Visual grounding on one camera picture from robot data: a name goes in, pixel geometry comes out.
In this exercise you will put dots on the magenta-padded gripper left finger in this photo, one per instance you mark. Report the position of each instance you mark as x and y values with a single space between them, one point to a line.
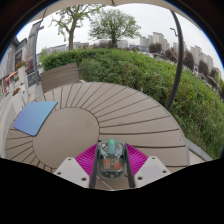
71 171

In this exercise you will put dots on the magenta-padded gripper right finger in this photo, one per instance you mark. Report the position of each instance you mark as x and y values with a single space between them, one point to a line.
151 170

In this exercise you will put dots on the transparent green computer mouse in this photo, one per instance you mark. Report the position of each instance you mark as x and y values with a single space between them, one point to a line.
111 160

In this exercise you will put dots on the blue mouse pad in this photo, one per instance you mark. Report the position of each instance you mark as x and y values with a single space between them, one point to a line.
35 117

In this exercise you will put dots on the white planter box with flowers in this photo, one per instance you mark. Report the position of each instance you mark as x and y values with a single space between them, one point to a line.
19 97

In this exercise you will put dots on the green hedge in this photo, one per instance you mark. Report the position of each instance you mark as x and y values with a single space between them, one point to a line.
150 76

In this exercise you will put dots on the brown slatted outdoor chair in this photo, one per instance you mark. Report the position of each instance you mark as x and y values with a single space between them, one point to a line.
59 77

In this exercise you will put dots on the dark curved parasol pole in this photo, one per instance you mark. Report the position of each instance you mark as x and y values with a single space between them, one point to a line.
179 60

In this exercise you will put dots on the dark tall sign pillar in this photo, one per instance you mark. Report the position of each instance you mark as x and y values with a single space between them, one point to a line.
33 50

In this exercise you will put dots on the sparse-leaved tree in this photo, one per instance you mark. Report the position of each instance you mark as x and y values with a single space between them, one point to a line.
71 36

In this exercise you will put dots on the full green tree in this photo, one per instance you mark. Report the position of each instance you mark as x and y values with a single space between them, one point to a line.
114 25

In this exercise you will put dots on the beige parasol canopy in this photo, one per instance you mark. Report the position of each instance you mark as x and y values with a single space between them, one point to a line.
100 2

